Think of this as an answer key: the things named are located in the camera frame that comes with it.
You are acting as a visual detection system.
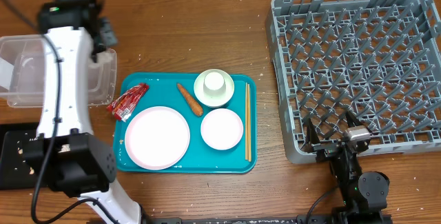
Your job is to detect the grey dishwasher rack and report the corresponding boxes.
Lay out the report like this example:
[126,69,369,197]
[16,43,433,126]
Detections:
[265,0,440,164]

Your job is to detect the large white plate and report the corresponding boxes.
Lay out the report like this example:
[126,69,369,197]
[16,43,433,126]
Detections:
[124,106,190,170]

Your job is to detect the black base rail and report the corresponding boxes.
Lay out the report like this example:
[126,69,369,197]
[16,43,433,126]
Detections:
[147,214,393,224]

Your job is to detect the right wooden chopstick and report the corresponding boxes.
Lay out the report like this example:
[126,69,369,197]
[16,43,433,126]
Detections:
[246,83,252,162]

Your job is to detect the black waste tray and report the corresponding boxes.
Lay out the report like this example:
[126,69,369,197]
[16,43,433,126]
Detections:
[1,123,38,190]

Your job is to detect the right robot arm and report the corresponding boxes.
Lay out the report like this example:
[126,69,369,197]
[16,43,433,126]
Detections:
[296,110,393,224]

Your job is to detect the orange carrot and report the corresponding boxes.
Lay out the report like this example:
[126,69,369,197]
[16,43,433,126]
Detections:
[176,83,203,116]

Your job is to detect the pale green bowl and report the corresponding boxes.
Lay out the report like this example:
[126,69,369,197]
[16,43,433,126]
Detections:
[194,69,234,108]

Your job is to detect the rice and nut leftovers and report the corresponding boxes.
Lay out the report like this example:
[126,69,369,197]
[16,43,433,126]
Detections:
[17,137,37,175]

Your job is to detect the red snack wrapper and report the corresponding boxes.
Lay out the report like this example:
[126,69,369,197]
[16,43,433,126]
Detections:
[107,83,150,122]

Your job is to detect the teal plastic serving tray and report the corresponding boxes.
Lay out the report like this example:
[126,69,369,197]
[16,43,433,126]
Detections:
[121,72,258,174]

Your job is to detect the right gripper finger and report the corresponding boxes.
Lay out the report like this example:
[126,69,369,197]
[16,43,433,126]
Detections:
[345,110,362,128]
[303,119,320,152]

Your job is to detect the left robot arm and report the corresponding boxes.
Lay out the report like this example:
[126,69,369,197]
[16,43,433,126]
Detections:
[23,0,149,223]

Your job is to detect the small white plate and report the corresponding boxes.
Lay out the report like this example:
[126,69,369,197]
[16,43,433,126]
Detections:
[201,108,244,151]

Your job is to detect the clear plastic waste bin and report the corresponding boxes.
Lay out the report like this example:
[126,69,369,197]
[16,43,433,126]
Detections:
[1,34,117,108]

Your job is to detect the white upside-down cup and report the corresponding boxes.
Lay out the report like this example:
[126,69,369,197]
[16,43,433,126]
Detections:
[204,72,225,92]

